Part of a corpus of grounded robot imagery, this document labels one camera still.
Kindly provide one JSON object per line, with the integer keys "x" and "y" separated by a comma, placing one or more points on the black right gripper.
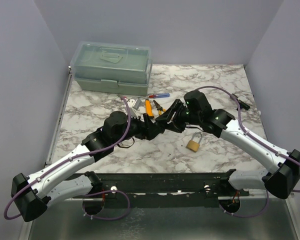
{"x": 177, "y": 107}

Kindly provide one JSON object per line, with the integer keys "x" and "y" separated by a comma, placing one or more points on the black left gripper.
{"x": 147, "y": 129}

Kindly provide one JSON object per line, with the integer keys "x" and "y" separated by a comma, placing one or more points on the black padlock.
{"x": 161, "y": 123}

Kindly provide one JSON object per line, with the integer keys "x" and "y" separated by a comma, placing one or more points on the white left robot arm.
{"x": 31, "y": 193}

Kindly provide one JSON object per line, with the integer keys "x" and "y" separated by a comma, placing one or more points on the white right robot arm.
{"x": 281, "y": 169}

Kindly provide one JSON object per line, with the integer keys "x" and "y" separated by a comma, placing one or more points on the red blue screwdriver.
{"x": 159, "y": 95}

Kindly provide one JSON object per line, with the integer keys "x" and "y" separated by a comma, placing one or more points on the orange utility knife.
{"x": 148, "y": 108}

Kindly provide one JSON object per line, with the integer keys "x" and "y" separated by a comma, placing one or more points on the brass padlock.
{"x": 195, "y": 141}

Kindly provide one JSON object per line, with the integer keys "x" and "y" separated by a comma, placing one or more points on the black T-shaped connector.
{"x": 242, "y": 104}

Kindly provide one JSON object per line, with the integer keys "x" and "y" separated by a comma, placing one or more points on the green plastic toolbox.
{"x": 112, "y": 68}

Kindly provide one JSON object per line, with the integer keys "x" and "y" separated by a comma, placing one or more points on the yellow handled pliers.
{"x": 159, "y": 108}

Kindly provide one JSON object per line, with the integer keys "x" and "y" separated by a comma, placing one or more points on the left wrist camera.
{"x": 134, "y": 105}

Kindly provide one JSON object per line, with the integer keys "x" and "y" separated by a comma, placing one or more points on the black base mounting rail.
{"x": 163, "y": 190}

